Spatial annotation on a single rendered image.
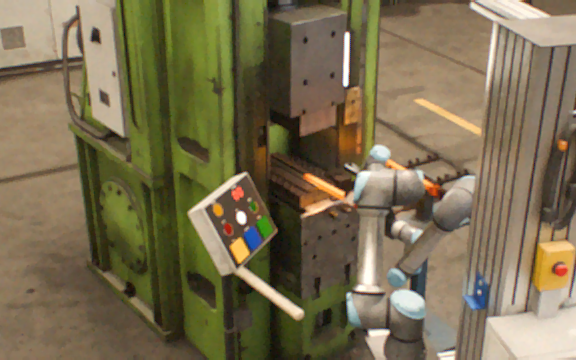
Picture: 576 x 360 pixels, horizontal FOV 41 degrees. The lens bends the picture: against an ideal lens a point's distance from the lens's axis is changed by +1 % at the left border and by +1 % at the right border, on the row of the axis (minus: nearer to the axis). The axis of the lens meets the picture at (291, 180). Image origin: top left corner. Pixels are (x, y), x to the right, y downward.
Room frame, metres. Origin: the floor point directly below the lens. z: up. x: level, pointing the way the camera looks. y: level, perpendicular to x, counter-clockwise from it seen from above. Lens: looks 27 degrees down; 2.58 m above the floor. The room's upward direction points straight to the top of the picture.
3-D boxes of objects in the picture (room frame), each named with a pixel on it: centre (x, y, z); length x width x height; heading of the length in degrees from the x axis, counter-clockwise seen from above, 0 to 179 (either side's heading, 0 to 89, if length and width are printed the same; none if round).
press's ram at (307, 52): (3.29, -0.02, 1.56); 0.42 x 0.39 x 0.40; 39
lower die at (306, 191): (3.26, 0.01, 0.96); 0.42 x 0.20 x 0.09; 39
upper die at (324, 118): (3.26, 0.01, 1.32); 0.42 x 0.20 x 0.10; 39
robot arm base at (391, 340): (2.17, -0.40, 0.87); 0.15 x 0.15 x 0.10
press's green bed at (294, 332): (3.30, -0.02, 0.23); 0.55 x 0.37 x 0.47; 39
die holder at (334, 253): (3.30, -0.02, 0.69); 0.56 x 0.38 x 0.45; 39
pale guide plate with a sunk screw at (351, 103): (3.40, -0.28, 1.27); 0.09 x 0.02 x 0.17; 129
